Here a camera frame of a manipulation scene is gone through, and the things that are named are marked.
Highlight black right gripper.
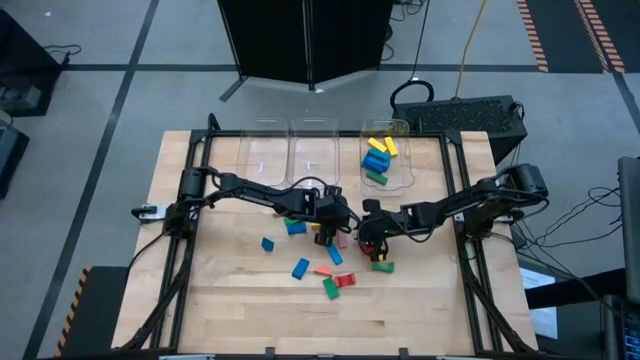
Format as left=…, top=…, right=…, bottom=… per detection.
left=356, top=207, right=406, bottom=264

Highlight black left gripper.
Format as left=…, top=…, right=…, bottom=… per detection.
left=309, top=192, right=357, bottom=247

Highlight large green wedge block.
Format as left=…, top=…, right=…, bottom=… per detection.
left=321, top=277, right=341, bottom=301

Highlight clear plastic bin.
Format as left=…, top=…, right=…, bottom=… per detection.
left=358, top=117, right=417, bottom=197
left=235, top=117, right=291, bottom=189
left=287, top=117, right=341, bottom=191

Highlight black perforated computer case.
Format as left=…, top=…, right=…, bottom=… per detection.
left=392, top=94, right=530, bottom=166

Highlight white paper sheet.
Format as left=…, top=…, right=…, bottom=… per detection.
left=519, top=267, right=559, bottom=341

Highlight black folding partition screen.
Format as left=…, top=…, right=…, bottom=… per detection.
left=217, top=0, right=396, bottom=104

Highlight black side desk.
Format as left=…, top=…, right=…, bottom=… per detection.
left=524, top=268, right=629, bottom=360

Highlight black mat hazard edge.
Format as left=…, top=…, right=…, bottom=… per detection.
left=54, top=265, right=131, bottom=359

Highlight grey monitor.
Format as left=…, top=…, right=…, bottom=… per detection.
left=617, top=156, right=640, bottom=306

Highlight black mat orange stripes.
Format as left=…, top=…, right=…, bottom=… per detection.
left=516, top=0, right=640, bottom=75

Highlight dark monitor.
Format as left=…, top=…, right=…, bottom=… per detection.
left=0, top=119, right=30, bottom=199

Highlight black equipment cart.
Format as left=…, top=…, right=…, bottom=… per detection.
left=0, top=9, right=64, bottom=119

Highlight black aluminium table frame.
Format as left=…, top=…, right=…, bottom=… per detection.
left=112, top=113, right=539, bottom=360

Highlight black looped cable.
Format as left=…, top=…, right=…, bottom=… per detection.
left=388, top=0, right=435, bottom=110

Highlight yellow cable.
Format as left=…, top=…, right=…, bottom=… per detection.
left=453, top=0, right=489, bottom=99

